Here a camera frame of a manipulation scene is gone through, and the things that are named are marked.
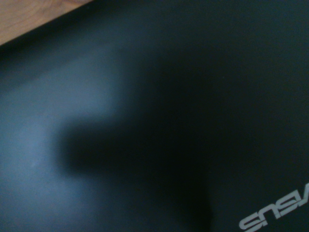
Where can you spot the wooden desk black metal frame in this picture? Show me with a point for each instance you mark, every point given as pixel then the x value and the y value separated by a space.
pixel 29 17

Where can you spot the black Asus laptop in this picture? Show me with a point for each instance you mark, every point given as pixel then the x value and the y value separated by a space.
pixel 169 120

